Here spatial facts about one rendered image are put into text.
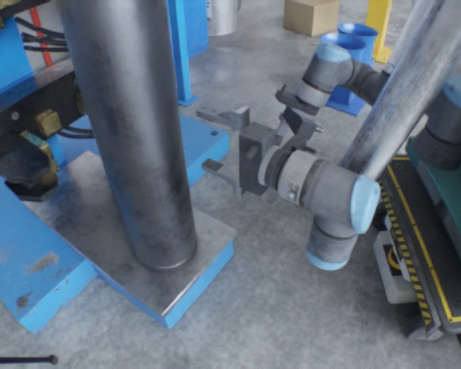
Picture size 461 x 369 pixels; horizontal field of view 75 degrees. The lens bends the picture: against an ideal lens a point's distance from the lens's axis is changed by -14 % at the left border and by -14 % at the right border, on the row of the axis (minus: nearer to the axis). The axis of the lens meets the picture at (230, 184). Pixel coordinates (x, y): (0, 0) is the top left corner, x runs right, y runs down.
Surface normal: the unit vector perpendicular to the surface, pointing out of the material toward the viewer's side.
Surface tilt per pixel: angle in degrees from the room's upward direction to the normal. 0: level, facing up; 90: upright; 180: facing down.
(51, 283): 0
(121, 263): 0
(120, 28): 90
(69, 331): 0
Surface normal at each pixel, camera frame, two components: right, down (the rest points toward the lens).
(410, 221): -0.02, -0.72
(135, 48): 0.57, 0.56
